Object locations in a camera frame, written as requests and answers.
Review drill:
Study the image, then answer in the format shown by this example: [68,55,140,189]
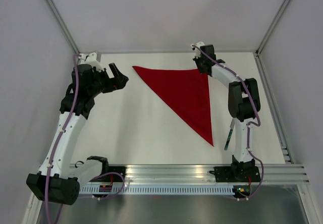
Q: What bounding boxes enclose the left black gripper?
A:
[88,63,128,97]

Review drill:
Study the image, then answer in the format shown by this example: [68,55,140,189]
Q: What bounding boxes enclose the red cloth napkin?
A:
[133,66,214,146]

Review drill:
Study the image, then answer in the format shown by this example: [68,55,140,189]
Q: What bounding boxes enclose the green handled table knife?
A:
[224,121,235,150]

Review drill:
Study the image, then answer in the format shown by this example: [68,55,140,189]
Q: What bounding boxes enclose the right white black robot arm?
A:
[191,42,261,183]

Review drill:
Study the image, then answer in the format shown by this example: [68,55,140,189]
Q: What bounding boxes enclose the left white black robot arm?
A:
[26,63,129,205]

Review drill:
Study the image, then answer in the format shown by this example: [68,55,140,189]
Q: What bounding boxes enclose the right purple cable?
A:
[193,44,264,201]

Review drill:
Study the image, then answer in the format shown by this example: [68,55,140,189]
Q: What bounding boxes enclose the purple cable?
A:
[45,54,81,223]
[193,44,264,201]

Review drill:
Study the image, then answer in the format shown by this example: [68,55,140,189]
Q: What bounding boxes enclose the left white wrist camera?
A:
[77,51,103,72]

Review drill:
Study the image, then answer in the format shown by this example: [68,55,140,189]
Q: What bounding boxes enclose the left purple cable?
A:
[45,54,81,223]

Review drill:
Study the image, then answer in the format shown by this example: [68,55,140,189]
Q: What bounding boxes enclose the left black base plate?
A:
[107,165,126,183]

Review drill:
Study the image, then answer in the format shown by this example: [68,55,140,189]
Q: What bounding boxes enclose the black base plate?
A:
[107,165,126,183]
[209,166,261,183]

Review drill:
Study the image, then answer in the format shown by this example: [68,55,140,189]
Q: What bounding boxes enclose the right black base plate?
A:
[209,166,261,183]

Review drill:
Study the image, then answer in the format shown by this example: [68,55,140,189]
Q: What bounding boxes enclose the right aluminium frame post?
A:
[254,0,292,57]

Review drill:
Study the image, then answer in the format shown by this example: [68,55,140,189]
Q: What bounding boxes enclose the aluminium frame post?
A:
[254,0,292,57]
[44,0,80,53]

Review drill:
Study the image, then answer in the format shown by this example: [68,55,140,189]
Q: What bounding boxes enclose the left aluminium frame post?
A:
[44,0,80,53]

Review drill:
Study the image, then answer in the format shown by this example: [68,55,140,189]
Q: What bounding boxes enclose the white slotted cable duct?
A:
[79,184,234,195]

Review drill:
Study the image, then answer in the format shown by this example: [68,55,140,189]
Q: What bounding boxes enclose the aluminium mounting rail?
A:
[125,164,309,185]

